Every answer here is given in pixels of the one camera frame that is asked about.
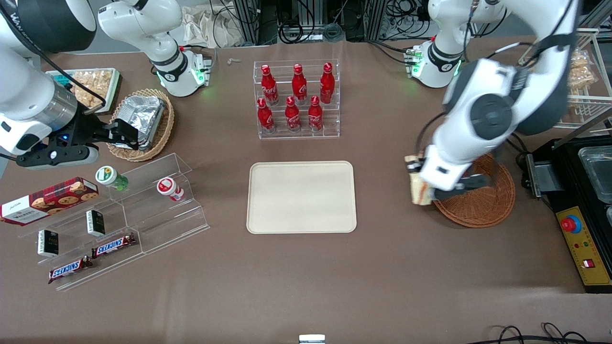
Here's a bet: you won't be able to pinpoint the dark brown round wicker basket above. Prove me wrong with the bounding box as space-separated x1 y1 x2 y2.
433 153 516 228

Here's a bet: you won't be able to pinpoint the snickers chocolate bar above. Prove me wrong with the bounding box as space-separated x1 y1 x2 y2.
48 255 94 285
91 233 137 259

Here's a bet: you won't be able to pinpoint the small black white box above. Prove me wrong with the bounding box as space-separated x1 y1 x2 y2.
86 209 106 237
37 229 59 258

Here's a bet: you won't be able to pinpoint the clear bag of crackers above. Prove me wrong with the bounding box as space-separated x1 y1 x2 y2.
568 68 597 90
571 50 592 72

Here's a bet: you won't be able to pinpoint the tangled black background cables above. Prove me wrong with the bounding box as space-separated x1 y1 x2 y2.
277 0 347 44

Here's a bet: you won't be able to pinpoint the clear bagged crackers pile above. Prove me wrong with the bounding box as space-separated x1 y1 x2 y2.
67 71 113 108

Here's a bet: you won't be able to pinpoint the white wire rack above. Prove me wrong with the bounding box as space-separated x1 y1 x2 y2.
519 28 612 129

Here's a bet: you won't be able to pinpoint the clear acrylic bottle rack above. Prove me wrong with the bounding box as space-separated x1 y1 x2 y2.
252 59 341 140

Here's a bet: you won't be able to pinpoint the black right wrist camera bar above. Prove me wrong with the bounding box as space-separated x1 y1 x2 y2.
17 142 99 171

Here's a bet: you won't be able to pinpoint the beige plastic tray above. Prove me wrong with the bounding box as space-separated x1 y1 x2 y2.
246 161 358 235

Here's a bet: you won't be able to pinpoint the pale green snack tray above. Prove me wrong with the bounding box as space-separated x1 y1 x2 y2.
45 67 123 115

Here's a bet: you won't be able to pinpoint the yellow control panel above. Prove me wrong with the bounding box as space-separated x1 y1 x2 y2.
556 205 612 286

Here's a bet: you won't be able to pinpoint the clear plastic container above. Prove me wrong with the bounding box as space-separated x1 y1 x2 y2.
578 146 612 192

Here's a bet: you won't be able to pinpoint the red tartan cookie box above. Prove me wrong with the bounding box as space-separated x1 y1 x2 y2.
0 177 99 226

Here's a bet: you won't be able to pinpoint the aluminium extrusion frame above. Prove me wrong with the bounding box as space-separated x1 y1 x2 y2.
367 0 389 42
233 0 261 46

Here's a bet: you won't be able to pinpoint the clear acrylic stepped shelf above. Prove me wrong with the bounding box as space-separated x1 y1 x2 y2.
18 153 211 292

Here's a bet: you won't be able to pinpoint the red cola bottle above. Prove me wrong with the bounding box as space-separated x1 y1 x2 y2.
285 97 302 133
319 63 336 105
257 98 276 134
292 64 308 105
308 96 324 132
261 64 279 106

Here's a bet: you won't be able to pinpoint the red white yogurt bottle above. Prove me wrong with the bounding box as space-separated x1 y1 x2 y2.
157 177 185 203

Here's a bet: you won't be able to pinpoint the black left wrist camera bar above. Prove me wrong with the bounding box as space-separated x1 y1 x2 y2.
433 174 494 202

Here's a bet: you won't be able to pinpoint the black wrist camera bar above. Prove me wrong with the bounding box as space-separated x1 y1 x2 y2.
17 142 99 171
433 174 494 202

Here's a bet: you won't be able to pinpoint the black floor cables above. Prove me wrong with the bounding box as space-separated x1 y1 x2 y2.
478 322 612 344

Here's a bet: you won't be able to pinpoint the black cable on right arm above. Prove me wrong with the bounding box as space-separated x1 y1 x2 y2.
0 7 107 114

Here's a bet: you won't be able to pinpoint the black appliance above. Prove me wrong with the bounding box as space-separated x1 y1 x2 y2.
525 117 612 293

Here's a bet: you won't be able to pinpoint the triangular sandwich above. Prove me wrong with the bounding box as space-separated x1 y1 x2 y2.
405 154 434 206

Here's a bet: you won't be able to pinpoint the aluminium foil container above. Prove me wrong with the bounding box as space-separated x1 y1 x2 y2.
115 95 166 151

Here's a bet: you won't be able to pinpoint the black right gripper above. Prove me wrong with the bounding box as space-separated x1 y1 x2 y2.
58 111 140 151

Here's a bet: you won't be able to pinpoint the green cap drink bottle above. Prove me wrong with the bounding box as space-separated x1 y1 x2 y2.
95 165 129 192

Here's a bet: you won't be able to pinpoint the light tan wicker basket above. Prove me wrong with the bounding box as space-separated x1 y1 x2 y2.
106 88 175 162

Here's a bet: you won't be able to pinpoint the short black coiled cable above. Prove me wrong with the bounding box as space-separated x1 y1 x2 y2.
508 134 529 156

